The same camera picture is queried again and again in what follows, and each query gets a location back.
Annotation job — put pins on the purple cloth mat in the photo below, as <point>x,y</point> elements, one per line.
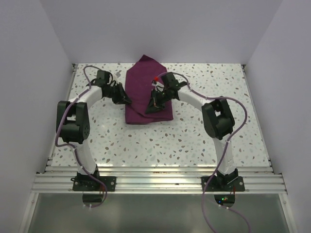
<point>138,87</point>

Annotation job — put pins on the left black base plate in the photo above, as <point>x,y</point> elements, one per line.
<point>94,183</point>

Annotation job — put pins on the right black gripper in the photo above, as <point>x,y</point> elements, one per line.
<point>154,104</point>

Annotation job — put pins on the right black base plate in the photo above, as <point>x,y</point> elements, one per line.
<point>223,183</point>

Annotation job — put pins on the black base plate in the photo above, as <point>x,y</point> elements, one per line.
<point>223,183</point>
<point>94,183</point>

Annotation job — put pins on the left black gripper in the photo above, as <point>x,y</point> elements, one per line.
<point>122,97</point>

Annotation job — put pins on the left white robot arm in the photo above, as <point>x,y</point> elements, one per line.
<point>72,119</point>

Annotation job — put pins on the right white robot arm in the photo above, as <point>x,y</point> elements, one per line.
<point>217,118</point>

